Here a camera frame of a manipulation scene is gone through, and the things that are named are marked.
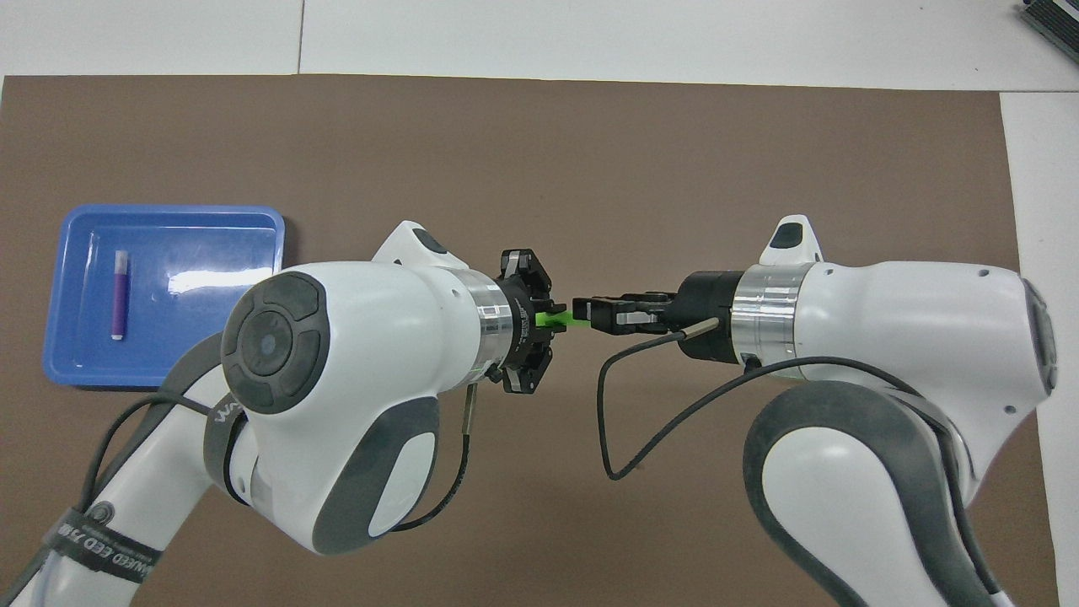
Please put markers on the brown table mat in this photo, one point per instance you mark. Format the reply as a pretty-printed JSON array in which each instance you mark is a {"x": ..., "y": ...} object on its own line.
[{"x": 590, "y": 169}]

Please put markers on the blue plastic tray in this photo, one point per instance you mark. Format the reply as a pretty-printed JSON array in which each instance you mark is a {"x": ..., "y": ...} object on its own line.
[{"x": 202, "y": 244}]

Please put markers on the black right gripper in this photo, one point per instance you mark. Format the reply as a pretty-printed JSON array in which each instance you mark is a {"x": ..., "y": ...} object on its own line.
[{"x": 700, "y": 316}]

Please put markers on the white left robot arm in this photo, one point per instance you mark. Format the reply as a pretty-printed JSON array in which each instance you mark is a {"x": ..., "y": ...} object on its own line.
[{"x": 337, "y": 405}]

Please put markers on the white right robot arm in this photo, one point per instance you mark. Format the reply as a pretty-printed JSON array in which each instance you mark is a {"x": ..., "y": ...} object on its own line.
[{"x": 910, "y": 337}]

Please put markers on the green marker pen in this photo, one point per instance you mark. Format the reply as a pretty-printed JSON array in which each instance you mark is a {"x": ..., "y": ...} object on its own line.
[{"x": 558, "y": 319}]

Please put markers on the purple marker pen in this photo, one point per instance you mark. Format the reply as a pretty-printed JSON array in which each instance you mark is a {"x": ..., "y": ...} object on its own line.
[{"x": 120, "y": 299}]

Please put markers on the grey ribbed device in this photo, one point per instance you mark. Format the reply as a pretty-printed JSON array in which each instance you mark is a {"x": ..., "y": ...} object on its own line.
[{"x": 1058, "y": 21}]

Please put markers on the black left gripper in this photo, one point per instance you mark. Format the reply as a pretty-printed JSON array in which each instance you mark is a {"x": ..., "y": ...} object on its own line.
[{"x": 518, "y": 324}]

